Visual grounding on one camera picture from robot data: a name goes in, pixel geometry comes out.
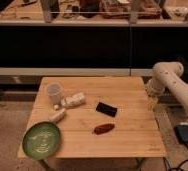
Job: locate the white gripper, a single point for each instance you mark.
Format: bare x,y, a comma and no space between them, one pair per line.
154,89

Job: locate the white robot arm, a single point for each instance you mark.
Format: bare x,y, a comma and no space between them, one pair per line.
168,75

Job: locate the green ceramic bowl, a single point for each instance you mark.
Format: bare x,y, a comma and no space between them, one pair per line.
41,140

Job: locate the black rectangular block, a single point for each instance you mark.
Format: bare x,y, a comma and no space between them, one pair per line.
106,109

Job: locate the black power adapter box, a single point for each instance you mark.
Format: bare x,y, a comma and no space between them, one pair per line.
181,132

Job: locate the wooden table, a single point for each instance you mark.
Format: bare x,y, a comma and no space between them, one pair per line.
136,132

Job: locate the white toy block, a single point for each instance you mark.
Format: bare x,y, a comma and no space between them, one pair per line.
76,99

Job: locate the white cylinder object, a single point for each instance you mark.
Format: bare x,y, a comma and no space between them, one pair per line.
58,115

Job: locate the clear plastic cup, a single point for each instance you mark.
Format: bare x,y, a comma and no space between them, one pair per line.
54,92

